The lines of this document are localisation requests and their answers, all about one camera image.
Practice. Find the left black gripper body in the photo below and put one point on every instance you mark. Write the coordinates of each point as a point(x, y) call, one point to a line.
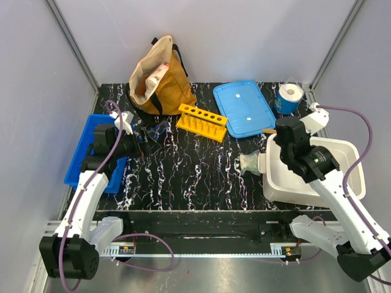
point(128, 146)

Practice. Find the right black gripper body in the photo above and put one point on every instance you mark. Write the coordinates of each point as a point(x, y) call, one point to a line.
point(283, 154)

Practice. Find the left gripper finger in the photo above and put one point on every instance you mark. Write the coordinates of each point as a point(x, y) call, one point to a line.
point(144, 135)
point(151, 148)

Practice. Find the blue safety glasses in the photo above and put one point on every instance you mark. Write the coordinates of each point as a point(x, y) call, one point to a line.
point(155, 132)

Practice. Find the yellow test tube rack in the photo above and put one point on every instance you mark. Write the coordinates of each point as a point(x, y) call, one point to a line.
point(202, 122)

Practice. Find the light blue tray lid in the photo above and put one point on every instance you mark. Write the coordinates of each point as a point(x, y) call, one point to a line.
point(246, 108)

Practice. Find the plastic packet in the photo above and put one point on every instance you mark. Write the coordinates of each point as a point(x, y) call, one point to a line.
point(249, 163)

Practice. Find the yellow rubber band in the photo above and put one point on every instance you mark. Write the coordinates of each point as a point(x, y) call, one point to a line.
point(269, 131)

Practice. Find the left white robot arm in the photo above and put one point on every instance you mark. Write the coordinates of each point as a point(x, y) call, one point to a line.
point(73, 251)

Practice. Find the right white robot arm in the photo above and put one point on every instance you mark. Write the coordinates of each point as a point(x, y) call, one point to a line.
point(363, 247)

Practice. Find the toilet paper roll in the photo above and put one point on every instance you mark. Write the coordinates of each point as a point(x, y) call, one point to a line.
point(288, 98)

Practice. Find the blue compartment bin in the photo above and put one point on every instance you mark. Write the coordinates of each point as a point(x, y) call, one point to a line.
point(72, 176)

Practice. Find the white package in bag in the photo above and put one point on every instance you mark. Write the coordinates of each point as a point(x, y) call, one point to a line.
point(155, 78)

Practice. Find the brown paper tote bag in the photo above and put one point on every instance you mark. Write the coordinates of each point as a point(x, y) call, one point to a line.
point(173, 90)

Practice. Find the white plastic tub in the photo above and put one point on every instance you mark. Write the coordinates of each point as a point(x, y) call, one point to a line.
point(281, 184)

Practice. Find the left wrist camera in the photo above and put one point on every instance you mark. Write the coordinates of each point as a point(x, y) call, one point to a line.
point(125, 120)

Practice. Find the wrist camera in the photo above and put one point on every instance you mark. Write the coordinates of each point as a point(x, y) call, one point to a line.
point(316, 120)
point(125, 120)

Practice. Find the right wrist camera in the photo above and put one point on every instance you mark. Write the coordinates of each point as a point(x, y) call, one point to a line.
point(316, 120)

